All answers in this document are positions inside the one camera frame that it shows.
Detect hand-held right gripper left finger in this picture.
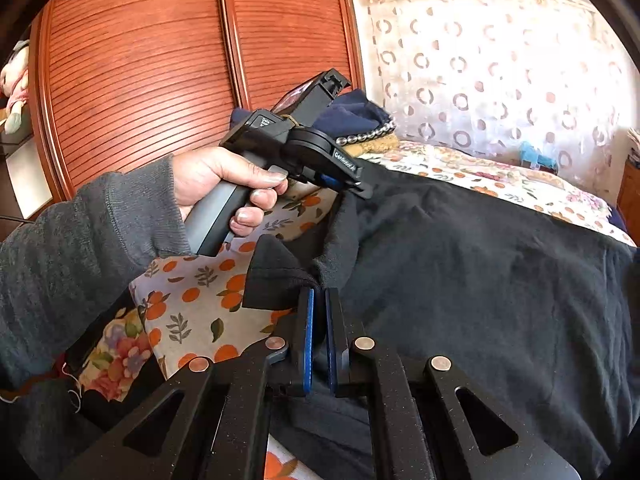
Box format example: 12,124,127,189
60,286,317,480

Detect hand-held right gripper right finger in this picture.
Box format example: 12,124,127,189
325,287,547,480

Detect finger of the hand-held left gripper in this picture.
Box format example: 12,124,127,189
319,171,375,200

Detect black printed t-shirt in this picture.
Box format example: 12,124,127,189
242,165,640,480

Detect person's left forearm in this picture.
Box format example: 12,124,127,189
0,154,195,402

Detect person's left hand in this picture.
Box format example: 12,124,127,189
171,147,291,234

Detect yellow patterned cloth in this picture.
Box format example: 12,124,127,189
344,135,402,159

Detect beaded black trim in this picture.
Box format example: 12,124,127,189
334,119,399,147

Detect folded navy garment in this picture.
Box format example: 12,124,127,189
230,89,397,137

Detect wooden slatted wardrobe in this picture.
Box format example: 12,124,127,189
29,0,367,207

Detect floral blanket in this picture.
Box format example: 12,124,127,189
75,140,638,403

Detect white circle pattern curtain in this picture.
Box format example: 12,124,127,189
350,0,640,197

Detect blue toy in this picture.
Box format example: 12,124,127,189
517,140,559,171

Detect white pink stuffed toy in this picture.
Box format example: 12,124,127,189
0,40,32,136

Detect wooden dresser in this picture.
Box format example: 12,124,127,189
617,160,640,234

